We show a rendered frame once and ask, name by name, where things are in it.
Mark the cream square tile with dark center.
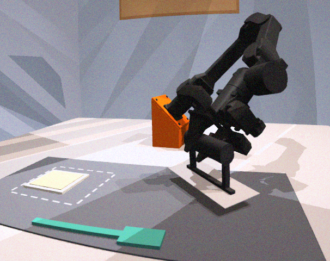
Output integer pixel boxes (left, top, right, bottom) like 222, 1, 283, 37
23, 170, 89, 194

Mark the teal flat paddle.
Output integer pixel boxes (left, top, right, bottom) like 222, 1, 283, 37
32, 217, 166, 250

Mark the small trowel with black handle and white blade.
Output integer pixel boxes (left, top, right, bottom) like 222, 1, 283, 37
168, 133, 260, 209

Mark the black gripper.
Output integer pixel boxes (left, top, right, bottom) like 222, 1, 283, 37
177, 85, 252, 156

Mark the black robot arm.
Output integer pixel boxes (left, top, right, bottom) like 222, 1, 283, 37
163, 13, 288, 138

